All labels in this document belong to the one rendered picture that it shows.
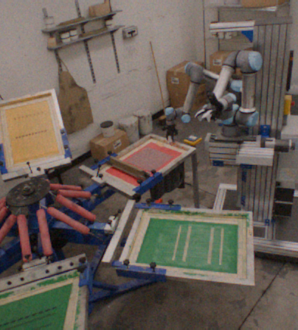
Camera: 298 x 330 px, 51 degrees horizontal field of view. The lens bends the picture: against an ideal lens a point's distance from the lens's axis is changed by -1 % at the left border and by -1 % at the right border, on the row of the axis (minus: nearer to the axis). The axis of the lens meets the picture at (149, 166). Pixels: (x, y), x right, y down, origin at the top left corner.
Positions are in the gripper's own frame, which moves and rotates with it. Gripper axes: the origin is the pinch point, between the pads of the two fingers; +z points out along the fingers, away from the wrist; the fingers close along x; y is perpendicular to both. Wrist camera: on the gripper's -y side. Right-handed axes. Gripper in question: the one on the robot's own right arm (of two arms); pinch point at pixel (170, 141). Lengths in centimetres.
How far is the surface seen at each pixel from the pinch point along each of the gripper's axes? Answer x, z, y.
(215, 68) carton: 262, 22, -124
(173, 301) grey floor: -86, 98, 65
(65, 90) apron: 12, -18, -195
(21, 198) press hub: -150, -33, 3
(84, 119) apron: 27, 33, -192
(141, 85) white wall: 157, 26, -200
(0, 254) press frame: -177, -7, 7
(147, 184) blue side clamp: -65, -2, 30
